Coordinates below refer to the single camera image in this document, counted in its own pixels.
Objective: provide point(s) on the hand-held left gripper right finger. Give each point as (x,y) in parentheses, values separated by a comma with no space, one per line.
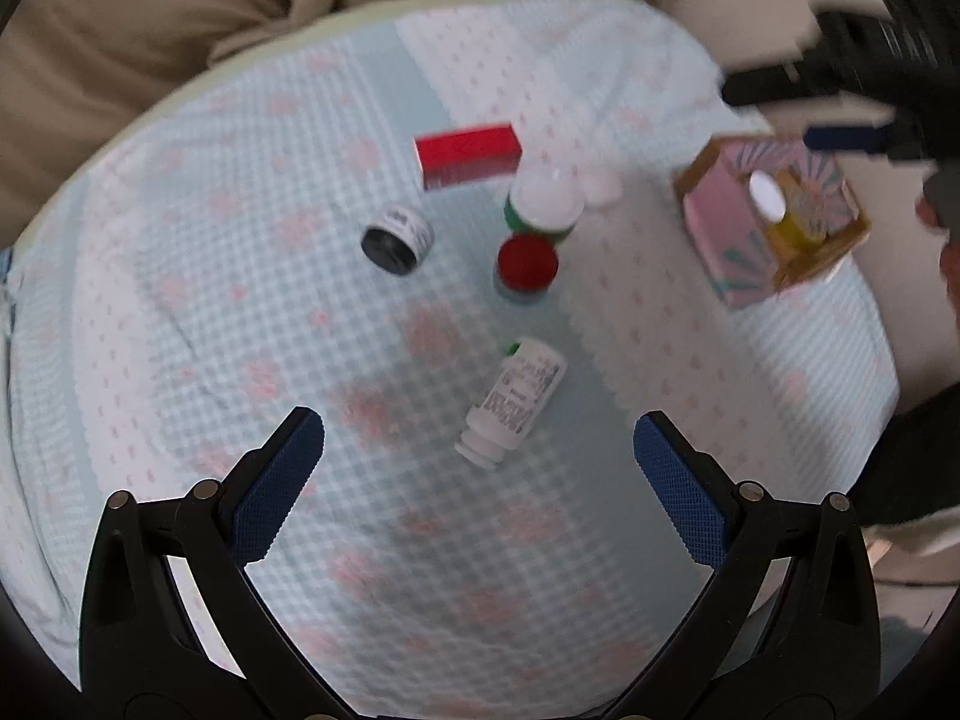
(681,491)

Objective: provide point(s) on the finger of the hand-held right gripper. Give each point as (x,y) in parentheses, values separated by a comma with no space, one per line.
(847,138)
(795,79)

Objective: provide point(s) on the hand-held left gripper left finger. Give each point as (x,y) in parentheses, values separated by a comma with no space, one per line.
(277,491)

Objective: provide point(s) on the yellow bottle with white cap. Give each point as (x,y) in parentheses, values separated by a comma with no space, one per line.
(784,214)

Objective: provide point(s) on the pink cardboard box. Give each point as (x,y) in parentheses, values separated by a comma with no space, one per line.
(765,232)

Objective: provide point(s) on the white pill bottle printed label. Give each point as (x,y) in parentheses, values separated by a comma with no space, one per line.
(514,401)

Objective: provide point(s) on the person's right hand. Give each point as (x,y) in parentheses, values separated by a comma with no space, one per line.
(942,232)

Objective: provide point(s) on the light blue checked tablecloth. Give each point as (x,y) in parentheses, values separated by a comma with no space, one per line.
(315,360)

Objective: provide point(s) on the white bottle cap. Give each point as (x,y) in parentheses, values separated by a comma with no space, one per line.
(600,184)

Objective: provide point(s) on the red-capped small bottle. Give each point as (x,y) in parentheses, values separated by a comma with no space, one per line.
(526,264)

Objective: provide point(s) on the small black jar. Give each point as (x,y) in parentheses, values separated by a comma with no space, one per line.
(397,238)

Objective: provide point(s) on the white-capped green bottle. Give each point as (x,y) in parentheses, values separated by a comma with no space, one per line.
(544,206)

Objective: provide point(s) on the red rectangular box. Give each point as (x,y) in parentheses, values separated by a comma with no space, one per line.
(469,156)

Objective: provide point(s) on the beige cushion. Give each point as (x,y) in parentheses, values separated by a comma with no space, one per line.
(150,22)

